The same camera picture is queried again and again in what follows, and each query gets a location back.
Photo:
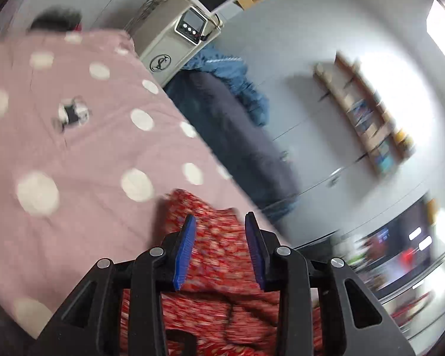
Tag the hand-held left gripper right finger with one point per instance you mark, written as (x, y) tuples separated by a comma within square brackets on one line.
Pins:
[(256, 252)]

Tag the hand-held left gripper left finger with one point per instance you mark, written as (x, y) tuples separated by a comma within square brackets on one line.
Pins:
[(185, 256)]

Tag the red floral padded jacket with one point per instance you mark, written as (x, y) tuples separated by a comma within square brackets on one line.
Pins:
[(222, 237)]

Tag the dark screen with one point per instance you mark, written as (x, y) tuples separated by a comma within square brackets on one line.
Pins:
[(396, 244)]

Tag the pink polka-dot blanket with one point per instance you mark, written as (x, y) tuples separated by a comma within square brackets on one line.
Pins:
[(78, 155)]

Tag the blue jacket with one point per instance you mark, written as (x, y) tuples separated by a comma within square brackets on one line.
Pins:
[(244, 81)]

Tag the row of books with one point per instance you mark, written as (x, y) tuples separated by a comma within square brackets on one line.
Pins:
[(371, 122)]

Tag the wooden book shelf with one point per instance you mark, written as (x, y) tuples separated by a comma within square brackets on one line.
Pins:
[(341, 78)]

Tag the white floor-standing machine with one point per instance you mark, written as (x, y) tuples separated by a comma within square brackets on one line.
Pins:
[(170, 48)]

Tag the white wall socket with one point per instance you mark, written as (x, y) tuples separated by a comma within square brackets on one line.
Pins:
[(335, 178)]

